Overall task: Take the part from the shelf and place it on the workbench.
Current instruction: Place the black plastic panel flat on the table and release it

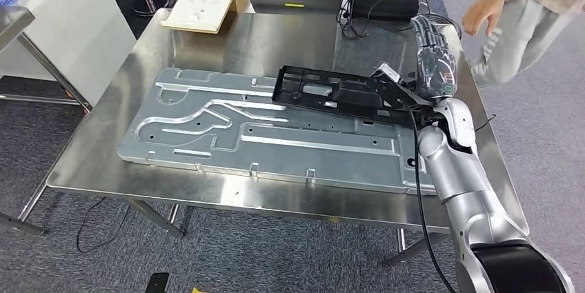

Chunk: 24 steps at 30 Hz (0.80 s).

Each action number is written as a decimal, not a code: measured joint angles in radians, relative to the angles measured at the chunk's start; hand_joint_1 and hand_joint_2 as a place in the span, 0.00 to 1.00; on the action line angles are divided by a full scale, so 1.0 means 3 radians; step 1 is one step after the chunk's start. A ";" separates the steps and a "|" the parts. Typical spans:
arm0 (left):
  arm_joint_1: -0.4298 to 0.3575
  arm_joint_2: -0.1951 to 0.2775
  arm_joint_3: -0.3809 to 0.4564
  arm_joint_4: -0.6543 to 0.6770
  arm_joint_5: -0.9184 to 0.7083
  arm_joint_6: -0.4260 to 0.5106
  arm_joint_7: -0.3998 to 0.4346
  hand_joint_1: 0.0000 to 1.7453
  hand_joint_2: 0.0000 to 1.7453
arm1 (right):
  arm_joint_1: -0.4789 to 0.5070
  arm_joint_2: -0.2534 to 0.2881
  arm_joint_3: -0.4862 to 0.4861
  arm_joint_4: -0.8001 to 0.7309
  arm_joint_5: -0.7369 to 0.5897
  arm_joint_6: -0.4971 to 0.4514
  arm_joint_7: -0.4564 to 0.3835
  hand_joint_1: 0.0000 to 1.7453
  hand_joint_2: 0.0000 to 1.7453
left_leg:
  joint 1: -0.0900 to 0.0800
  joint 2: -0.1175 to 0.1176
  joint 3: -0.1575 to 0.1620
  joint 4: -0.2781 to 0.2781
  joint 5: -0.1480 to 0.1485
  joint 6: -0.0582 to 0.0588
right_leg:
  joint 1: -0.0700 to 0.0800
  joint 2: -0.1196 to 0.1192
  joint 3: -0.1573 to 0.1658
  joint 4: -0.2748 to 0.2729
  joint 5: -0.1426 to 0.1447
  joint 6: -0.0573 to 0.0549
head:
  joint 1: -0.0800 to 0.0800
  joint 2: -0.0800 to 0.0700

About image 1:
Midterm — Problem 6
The person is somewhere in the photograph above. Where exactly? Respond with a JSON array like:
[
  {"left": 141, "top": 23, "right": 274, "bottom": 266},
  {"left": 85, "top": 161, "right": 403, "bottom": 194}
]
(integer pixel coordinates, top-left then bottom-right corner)
[{"left": 462, "top": 0, "right": 585, "bottom": 86}]

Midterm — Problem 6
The black cable bundle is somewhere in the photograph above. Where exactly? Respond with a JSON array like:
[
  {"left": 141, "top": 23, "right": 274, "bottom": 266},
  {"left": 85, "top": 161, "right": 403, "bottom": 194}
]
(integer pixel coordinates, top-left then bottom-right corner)
[{"left": 335, "top": 0, "right": 462, "bottom": 41}]

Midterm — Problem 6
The person's hand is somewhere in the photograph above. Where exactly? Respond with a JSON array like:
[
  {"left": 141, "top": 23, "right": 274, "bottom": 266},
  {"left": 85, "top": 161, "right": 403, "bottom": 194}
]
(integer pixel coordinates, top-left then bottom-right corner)
[{"left": 462, "top": 0, "right": 506, "bottom": 39}]

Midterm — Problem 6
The black robot body part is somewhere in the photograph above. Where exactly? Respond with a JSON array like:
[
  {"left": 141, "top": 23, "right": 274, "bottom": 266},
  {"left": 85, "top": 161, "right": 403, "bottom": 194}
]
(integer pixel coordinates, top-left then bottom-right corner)
[{"left": 145, "top": 272, "right": 170, "bottom": 293}]

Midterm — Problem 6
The stainless steel workbench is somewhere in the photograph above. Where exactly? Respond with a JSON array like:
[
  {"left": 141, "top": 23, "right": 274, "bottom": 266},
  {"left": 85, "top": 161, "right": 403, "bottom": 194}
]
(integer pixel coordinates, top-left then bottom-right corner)
[{"left": 47, "top": 8, "right": 530, "bottom": 267}]

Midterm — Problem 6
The pale wooden board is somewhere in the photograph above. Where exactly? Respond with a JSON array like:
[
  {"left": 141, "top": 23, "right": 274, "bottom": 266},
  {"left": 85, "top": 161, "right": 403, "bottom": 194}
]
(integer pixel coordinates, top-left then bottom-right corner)
[{"left": 161, "top": 0, "right": 235, "bottom": 35}]

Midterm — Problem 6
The stamped sheet metal panel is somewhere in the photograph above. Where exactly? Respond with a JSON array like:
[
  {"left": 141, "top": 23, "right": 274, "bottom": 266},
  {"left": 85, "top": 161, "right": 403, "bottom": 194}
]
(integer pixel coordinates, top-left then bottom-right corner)
[{"left": 117, "top": 68, "right": 437, "bottom": 196}]

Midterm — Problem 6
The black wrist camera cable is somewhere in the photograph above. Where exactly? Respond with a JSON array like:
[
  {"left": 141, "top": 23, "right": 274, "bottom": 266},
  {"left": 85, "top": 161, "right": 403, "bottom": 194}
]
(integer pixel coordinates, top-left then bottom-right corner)
[{"left": 397, "top": 99, "right": 458, "bottom": 293}]

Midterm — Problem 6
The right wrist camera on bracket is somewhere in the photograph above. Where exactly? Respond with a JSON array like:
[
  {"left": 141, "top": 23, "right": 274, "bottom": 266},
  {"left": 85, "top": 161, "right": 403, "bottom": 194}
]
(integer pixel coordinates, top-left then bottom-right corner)
[{"left": 365, "top": 63, "right": 435, "bottom": 121}]

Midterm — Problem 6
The stainless steel table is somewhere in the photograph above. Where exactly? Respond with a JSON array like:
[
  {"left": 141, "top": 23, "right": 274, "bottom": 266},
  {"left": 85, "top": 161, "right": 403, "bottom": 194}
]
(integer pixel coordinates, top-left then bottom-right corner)
[{"left": 0, "top": 5, "right": 92, "bottom": 237}]

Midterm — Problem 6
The black floor cable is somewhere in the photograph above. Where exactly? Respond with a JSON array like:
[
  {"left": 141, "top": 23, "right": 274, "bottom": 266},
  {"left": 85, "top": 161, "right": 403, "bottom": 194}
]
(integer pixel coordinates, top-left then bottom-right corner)
[{"left": 77, "top": 197, "right": 131, "bottom": 254}]

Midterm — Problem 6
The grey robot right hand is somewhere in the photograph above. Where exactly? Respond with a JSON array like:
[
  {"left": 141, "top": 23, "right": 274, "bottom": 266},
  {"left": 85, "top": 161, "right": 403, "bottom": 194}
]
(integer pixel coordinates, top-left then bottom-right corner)
[{"left": 410, "top": 14, "right": 458, "bottom": 101}]

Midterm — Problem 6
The black plastic plate holder part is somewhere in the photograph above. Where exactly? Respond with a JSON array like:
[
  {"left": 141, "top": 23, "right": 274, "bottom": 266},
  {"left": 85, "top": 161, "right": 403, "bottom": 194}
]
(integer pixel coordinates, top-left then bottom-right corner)
[{"left": 272, "top": 65, "right": 428, "bottom": 128}]

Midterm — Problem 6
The white cabinet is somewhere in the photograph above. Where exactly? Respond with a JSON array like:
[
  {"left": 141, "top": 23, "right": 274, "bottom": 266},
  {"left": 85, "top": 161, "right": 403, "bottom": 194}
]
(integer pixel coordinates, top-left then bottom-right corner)
[{"left": 0, "top": 0, "right": 137, "bottom": 107}]

